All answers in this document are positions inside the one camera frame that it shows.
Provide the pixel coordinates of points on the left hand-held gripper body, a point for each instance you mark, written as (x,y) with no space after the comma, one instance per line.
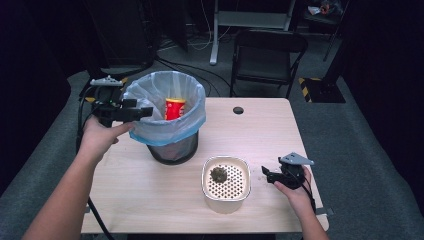
(108,100)

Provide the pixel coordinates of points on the grey table bracket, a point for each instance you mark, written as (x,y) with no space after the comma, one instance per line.
(324,211)

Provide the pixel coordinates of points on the red and yellow can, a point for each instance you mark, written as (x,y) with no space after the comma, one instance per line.
(174,109)

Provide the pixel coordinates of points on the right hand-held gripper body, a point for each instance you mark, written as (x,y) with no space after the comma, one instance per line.
(291,171)

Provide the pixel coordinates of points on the clump of tea leaves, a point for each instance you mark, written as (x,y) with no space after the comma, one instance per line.
(218,174)

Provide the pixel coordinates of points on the black folding chair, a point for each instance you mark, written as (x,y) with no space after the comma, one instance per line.
(263,60)

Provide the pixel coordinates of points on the pale blue trash bag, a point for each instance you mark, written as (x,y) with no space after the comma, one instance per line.
(160,130)

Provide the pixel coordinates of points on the person's right hand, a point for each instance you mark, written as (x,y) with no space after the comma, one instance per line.
(296,196)

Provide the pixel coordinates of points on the white desk frame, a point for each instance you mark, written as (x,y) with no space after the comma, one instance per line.
(246,18)

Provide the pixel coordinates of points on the black mesh trash bin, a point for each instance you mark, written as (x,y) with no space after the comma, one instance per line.
(173,151)

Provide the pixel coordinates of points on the black yellow hazard tape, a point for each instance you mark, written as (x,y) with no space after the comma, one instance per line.
(305,89)

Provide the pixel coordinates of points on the white strainer box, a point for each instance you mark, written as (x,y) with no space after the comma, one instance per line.
(226,193)

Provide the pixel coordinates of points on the person's left hand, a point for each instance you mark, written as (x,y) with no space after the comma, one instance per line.
(96,138)

